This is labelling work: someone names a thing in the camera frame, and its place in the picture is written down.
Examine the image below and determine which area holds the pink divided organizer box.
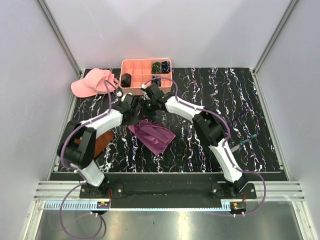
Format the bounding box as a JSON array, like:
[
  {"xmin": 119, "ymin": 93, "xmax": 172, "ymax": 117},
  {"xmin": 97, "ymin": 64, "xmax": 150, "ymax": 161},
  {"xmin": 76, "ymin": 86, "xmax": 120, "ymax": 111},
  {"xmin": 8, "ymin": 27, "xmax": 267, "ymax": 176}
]
[{"xmin": 119, "ymin": 58, "xmax": 173, "ymax": 96}]

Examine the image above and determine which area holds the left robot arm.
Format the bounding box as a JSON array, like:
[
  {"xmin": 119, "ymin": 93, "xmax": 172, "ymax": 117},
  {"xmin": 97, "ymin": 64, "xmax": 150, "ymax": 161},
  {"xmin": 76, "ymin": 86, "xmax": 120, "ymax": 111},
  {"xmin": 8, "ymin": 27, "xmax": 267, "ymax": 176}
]
[{"xmin": 57, "ymin": 93, "xmax": 139, "ymax": 198}]

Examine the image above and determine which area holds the dark rolled sock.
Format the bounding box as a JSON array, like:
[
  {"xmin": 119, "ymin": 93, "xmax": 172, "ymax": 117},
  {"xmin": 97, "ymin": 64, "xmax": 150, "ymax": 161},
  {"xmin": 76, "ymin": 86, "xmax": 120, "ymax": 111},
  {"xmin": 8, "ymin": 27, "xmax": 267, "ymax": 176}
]
[{"xmin": 121, "ymin": 73, "xmax": 132, "ymax": 88}]

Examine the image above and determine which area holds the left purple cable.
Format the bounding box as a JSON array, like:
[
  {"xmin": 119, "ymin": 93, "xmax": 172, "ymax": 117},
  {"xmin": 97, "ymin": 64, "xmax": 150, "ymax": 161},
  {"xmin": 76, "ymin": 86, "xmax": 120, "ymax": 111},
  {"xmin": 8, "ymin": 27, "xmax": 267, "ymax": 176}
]
[{"xmin": 59, "ymin": 79, "xmax": 121, "ymax": 238}]

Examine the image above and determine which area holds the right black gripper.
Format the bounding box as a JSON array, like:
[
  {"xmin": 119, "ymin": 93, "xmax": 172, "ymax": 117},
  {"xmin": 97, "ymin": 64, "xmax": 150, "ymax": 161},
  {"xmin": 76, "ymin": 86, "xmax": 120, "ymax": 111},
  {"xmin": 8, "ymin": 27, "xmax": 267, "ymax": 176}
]
[{"xmin": 138, "ymin": 98, "xmax": 158, "ymax": 121}]

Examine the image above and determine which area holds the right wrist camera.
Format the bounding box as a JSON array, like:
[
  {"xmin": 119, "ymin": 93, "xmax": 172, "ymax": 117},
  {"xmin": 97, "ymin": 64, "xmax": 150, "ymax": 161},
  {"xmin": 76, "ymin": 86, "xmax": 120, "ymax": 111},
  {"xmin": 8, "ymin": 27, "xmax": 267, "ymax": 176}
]
[{"xmin": 141, "ymin": 83, "xmax": 165, "ymax": 100}]

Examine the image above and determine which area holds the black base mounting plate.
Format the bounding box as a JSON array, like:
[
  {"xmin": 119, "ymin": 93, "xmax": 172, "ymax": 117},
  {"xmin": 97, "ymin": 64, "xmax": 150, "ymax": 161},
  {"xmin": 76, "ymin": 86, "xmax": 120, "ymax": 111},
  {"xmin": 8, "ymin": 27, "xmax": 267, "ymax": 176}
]
[{"xmin": 79, "ymin": 173, "xmax": 257, "ymax": 210}]

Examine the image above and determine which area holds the pink baseball cap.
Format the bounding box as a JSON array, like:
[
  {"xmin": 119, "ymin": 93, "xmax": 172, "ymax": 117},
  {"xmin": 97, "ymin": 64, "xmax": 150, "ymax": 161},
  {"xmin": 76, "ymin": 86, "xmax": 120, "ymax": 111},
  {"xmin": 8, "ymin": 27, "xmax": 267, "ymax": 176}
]
[{"xmin": 70, "ymin": 68, "xmax": 119, "ymax": 98}]

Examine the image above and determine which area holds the brown cloth napkin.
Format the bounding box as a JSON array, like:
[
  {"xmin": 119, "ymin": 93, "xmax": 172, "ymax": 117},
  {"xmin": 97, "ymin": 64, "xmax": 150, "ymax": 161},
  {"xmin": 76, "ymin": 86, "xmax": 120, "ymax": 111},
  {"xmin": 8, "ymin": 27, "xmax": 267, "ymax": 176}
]
[{"xmin": 73, "ymin": 127, "xmax": 115, "ymax": 161}]

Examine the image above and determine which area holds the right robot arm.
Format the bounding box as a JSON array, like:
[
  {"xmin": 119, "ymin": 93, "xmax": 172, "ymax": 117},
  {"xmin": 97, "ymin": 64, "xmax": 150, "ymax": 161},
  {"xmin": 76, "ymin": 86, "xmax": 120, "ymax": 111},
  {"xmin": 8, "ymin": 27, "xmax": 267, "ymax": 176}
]
[{"xmin": 141, "ymin": 83, "xmax": 248, "ymax": 199}]

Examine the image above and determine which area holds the purple cloth napkin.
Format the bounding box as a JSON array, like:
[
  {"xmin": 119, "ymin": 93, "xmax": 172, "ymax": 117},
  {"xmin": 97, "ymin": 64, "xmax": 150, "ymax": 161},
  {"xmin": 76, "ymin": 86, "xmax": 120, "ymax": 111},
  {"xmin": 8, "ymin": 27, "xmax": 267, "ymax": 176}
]
[{"xmin": 127, "ymin": 119, "xmax": 176, "ymax": 156}]

